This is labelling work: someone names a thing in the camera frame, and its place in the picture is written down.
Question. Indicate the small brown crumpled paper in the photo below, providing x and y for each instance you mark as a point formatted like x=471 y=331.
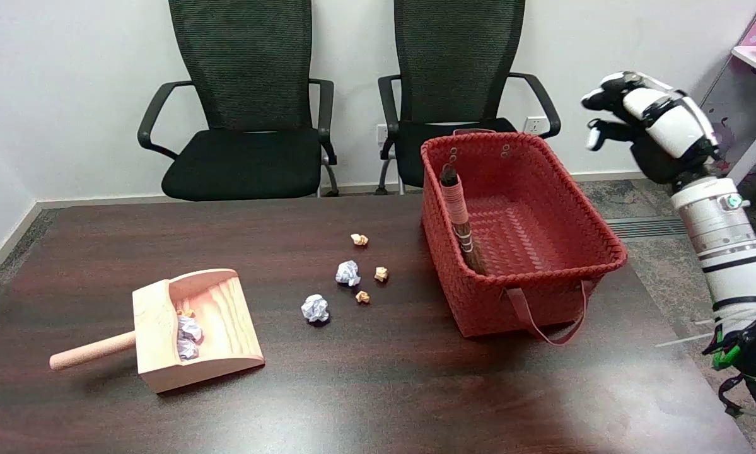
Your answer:
x=359 y=239
x=185 y=312
x=362 y=296
x=381 y=273

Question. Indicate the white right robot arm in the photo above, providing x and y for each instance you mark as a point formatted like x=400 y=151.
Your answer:
x=727 y=252

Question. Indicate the black mesh office chair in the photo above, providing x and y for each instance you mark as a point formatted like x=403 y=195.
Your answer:
x=245 y=157
x=456 y=69

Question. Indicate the white crumpled paper ball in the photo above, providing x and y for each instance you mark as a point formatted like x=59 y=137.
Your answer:
x=190 y=328
x=348 y=273
x=187 y=350
x=315 y=308

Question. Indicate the wooden dustpan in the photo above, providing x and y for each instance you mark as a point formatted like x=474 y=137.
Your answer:
x=217 y=328

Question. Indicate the brown straw hand broom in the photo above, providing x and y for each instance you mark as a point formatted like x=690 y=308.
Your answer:
x=461 y=211

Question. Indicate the white wall outlet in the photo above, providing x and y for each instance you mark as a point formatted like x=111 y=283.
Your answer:
x=534 y=125
x=382 y=134

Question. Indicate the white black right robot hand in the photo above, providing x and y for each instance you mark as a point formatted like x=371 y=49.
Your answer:
x=668 y=129

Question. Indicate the floor vent grille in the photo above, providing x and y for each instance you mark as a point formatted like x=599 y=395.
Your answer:
x=645 y=227

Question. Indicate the pink white children's shelf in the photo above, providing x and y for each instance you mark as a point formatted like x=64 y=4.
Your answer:
x=740 y=107

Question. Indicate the red woven basket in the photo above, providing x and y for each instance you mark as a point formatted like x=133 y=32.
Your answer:
x=529 y=277

